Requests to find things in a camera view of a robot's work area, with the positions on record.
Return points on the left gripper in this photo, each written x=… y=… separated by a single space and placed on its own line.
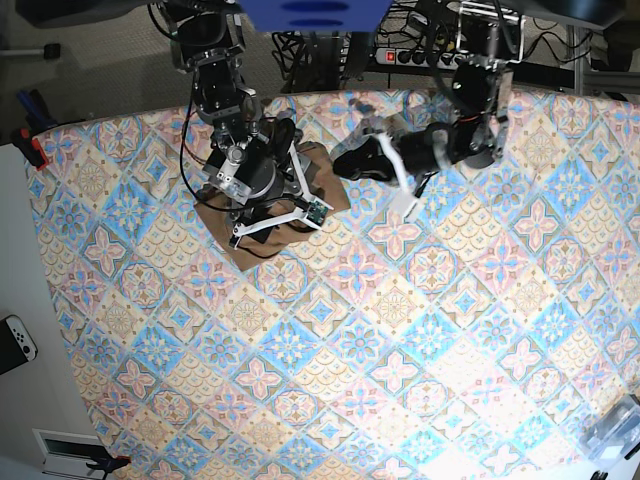
x=406 y=161

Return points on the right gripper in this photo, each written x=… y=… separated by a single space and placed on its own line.
x=263 y=183

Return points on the brown t-shirt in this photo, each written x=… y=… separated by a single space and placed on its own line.
x=250 y=252

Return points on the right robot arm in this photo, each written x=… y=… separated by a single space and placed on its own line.
x=207 y=42

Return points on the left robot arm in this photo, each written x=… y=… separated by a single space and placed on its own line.
x=489 y=36

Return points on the white power strip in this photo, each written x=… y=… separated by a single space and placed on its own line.
x=447 y=61

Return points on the patterned tablecloth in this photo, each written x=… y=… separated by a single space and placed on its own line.
x=479 y=341

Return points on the red black clamp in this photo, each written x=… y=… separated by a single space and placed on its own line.
x=30 y=147

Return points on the game console with controller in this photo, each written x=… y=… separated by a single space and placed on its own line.
x=16 y=345

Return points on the black orange clamp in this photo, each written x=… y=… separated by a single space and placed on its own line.
x=108 y=464

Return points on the white floor vent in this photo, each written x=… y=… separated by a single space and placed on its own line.
x=66 y=455

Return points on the clear plastic box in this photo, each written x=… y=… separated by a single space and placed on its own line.
x=615 y=437

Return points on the blue mount plate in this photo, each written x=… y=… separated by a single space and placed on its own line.
x=315 y=15

